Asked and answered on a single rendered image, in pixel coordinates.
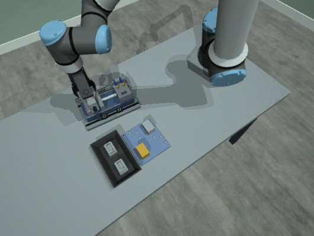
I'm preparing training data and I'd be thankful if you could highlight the yellow block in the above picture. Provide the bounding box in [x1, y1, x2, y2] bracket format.
[136, 143, 150, 159]

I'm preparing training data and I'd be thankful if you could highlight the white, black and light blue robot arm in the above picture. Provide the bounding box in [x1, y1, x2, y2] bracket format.
[39, 0, 259, 99]

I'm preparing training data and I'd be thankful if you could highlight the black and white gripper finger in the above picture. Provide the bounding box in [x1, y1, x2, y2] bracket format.
[72, 87, 87, 103]
[89, 80, 96, 99]

